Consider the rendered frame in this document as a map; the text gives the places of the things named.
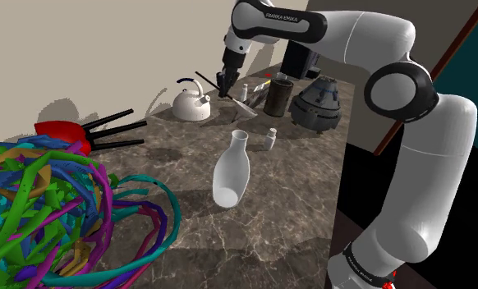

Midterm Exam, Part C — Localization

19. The white kettle with dark handle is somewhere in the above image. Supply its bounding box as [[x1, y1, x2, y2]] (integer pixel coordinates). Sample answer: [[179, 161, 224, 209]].
[[172, 77, 212, 122]]

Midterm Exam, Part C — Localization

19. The pen with yellow band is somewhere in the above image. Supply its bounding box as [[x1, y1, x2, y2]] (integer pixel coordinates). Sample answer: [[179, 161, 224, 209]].
[[253, 79, 273, 93]]

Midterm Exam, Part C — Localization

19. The black-handled grey spatula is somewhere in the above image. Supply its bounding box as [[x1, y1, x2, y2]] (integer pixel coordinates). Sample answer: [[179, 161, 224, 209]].
[[195, 71, 259, 120]]

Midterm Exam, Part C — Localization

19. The silver crumpled utensil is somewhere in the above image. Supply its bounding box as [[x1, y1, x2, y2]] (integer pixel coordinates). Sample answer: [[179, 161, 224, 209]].
[[247, 88, 270, 110]]

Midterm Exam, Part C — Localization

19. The red chair with black legs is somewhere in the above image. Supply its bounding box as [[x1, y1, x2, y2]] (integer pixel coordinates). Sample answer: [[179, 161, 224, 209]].
[[34, 108, 149, 157]]

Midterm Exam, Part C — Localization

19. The teal panel with brown frame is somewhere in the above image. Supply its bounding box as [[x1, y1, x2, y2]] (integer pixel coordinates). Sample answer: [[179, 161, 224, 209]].
[[373, 0, 478, 157]]

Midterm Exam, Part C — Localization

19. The multicoloured ribbon tangle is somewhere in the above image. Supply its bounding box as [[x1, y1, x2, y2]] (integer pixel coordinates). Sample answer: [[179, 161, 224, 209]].
[[0, 134, 182, 289]]

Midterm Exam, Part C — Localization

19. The white bottle-shaped vase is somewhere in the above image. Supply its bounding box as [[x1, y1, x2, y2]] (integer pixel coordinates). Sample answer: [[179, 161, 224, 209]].
[[212, 129, 251, 209]]

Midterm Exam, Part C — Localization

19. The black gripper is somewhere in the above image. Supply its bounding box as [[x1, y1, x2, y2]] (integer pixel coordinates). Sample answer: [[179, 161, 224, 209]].
[[216, 48, 247, 99]]

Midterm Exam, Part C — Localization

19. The dark cylindrical cup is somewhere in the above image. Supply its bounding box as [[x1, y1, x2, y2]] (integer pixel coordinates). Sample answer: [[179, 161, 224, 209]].
[[263, 78, 295, 118]]

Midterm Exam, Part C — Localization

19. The grey dome-shaped appliance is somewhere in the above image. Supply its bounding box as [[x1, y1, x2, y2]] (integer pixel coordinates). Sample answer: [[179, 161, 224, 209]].
[[288, 76, 342, 134]]

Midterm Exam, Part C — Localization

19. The black boxy appliance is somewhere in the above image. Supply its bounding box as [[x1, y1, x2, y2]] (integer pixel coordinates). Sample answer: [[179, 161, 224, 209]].
[[279, 39, 323, 80]]

